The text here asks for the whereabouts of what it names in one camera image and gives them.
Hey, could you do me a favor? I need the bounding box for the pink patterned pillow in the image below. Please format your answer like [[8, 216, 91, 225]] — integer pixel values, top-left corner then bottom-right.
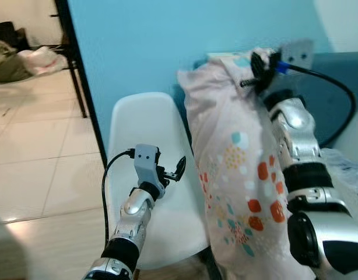
[[177, 48, 315, 280]]

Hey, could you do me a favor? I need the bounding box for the white plastic chair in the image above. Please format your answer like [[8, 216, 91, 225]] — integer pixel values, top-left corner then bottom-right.
[[105, 92, 213, 272]]

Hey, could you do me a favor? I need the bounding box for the clear plastic bag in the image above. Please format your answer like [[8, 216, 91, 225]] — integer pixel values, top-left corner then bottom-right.
[[320, 148, 358, 193]]

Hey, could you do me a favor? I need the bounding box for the white plastic bag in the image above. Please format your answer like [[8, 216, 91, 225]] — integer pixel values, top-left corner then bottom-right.
[[16, 45, 69, 76]]

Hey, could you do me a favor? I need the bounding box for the olive green bag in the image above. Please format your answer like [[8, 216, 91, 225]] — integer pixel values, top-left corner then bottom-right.
[[0, 36, 34, 82]]

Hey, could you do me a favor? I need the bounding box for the black bag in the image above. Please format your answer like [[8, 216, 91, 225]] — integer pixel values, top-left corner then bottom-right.
[[0, 22, 29, 52]]

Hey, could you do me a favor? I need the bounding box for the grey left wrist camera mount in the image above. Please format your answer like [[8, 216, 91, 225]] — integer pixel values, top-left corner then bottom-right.
[[134, 144, 163, 187]]

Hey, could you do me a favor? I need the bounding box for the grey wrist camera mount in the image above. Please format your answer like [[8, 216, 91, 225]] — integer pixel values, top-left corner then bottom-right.
[[279, 38, 315, 72], [134, 144, 163, 187]]

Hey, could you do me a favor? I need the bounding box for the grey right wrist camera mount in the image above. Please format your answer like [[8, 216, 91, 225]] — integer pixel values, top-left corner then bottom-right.
[[279, 38, 315, 72]]

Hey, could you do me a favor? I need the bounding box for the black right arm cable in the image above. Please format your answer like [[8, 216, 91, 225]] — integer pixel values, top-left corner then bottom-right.
[[272, 60, 357, 148]]

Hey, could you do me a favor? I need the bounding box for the dark door frame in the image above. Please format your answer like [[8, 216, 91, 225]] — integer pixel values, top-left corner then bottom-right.
[[54, 0, 108, 167]]

